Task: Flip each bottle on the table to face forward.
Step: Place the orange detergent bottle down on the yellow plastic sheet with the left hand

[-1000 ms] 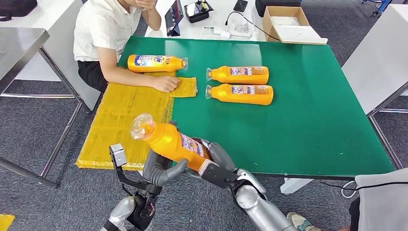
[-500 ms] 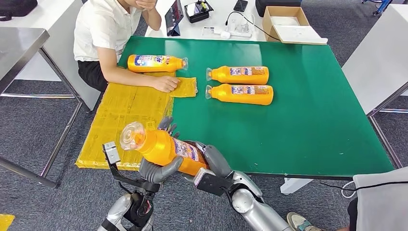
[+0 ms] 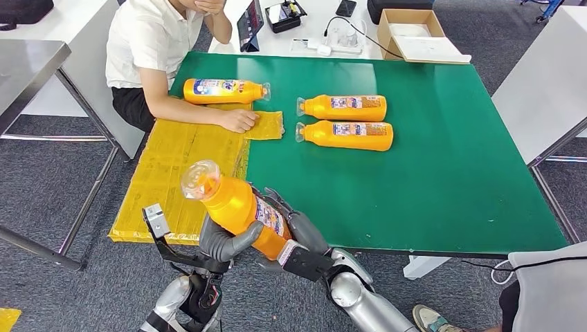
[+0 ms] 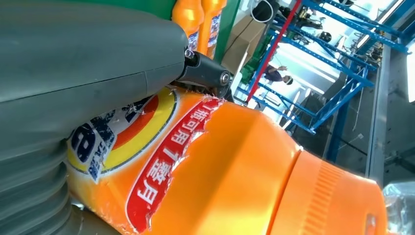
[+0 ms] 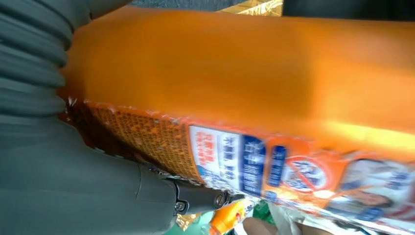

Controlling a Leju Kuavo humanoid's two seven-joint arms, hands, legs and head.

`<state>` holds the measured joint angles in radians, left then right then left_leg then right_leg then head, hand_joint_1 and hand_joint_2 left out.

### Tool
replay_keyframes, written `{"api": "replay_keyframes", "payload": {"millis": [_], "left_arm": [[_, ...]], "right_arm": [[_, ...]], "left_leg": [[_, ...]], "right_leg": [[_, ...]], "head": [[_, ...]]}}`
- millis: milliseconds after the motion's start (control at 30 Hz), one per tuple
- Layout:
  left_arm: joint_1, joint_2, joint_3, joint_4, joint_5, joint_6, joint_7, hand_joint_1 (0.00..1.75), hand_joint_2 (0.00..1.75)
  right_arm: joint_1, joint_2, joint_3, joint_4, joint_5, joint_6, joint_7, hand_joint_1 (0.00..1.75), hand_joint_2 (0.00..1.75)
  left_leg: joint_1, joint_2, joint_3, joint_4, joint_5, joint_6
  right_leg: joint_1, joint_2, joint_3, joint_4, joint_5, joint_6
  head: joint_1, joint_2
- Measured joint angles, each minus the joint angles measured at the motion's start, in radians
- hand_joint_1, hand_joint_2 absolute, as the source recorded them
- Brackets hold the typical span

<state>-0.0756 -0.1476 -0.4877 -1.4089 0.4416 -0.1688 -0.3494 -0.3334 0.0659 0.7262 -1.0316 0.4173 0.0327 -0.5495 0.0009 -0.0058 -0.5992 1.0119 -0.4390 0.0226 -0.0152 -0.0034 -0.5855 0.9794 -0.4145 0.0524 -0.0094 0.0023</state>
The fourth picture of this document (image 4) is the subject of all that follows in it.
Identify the black case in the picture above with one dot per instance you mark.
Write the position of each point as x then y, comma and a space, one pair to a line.
264, 11

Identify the person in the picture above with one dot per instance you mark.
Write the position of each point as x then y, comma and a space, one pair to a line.
274, 75

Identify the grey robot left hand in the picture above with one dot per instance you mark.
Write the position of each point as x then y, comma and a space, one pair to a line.
81, 58

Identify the blue steel frame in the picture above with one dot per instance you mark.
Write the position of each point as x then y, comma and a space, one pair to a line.
343, 97

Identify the brown cardboard box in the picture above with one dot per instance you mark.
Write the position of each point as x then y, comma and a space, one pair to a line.
243, 39

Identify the red pole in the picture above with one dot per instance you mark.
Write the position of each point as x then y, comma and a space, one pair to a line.
275, 48

